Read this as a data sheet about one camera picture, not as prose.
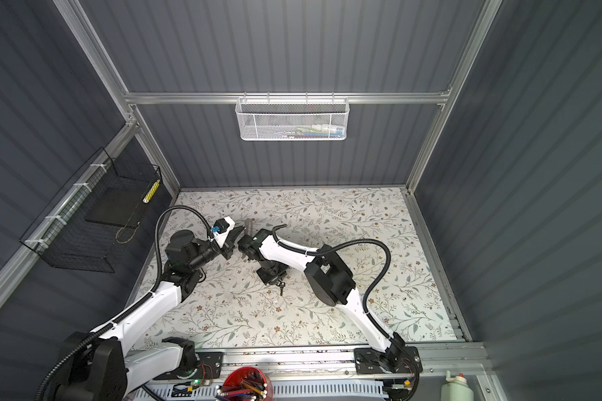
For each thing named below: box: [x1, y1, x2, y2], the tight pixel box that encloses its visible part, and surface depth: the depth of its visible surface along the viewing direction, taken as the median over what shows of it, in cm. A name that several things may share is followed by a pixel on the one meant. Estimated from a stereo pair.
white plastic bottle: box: [440, 370, 475, 401], surface depth 66 cm
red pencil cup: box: [218, 365, 275, 401], surface depth 62 cm
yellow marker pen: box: [142, 179, 161, 204], surface depth 83 cm
